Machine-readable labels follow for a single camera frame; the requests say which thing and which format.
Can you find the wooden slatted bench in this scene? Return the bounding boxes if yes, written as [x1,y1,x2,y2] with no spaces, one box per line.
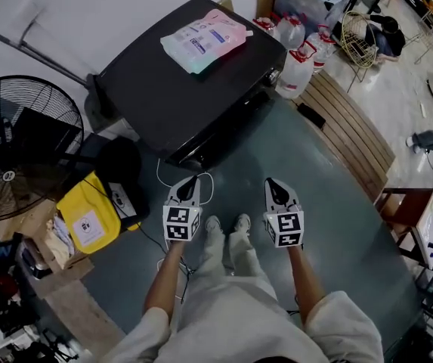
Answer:
[292,69,397,204]

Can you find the yellow wire basket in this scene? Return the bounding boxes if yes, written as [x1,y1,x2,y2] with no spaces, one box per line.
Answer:
[339,10,379,70]

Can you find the brown wooden stool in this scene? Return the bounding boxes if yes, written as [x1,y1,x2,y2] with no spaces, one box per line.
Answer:
[373,187,433,265]

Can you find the black phone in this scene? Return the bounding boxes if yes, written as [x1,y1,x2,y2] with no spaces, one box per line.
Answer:
[296,102,327,129]

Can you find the black bag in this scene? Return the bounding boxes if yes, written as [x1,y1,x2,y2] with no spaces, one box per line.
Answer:
[95,138,151,231]

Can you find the black washing machine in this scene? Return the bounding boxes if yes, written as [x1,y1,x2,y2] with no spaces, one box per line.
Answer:
[94,0,289,168]

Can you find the white wire rack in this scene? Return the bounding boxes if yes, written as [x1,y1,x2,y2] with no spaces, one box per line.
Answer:
[404,10,433,66]

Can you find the person's left shoe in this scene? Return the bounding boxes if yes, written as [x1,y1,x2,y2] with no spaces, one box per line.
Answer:
[204,214,223,234]

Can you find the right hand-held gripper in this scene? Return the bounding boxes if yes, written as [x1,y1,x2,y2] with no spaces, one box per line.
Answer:
[263,178,305,249]

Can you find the person's right shoe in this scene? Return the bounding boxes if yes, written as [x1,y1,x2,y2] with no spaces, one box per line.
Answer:
[233,213,252,235]

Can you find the person's light trousers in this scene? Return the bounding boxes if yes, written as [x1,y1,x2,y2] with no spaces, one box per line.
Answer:
[196,228,268,285]

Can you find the black pedestal fan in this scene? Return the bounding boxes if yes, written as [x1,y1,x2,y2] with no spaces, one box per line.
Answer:
[0,74,85,223]

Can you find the person's white fleece top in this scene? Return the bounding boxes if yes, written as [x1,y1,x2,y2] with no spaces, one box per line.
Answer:
[97,274,386,363]

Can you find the white cable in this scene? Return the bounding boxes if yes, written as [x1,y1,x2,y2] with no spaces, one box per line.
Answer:
[156,157,215,206]

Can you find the person's right forearm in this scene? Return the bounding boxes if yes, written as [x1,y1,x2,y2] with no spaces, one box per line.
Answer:
[286,245,327,327]

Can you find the person's left forearm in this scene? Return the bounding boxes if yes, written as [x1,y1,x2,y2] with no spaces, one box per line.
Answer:
[142,239,185,319]

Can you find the pink and white detergent pouch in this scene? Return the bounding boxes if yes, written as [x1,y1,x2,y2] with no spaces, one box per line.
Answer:
[159,8,255,75]

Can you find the clear water jug red cap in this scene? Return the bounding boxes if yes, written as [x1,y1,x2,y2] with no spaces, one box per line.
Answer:
[274,40,317,100]
[306,24,339,74]
[252,16,282,42]
[276,12,307,51]

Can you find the cardboard box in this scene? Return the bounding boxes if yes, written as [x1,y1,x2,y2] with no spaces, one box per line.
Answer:
[0,198,95,300]

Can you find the yellow bag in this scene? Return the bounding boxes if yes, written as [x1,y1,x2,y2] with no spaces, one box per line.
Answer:
[56,171,142,256]

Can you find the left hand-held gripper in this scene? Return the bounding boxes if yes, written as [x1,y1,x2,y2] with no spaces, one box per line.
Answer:
[162,175,204,243]

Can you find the person's shoe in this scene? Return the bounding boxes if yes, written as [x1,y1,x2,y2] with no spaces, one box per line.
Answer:
[204,214,223,234]
[233,213,252,235]

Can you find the grey mop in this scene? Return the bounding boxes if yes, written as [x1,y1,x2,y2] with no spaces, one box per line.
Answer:
[0,30,123,129]

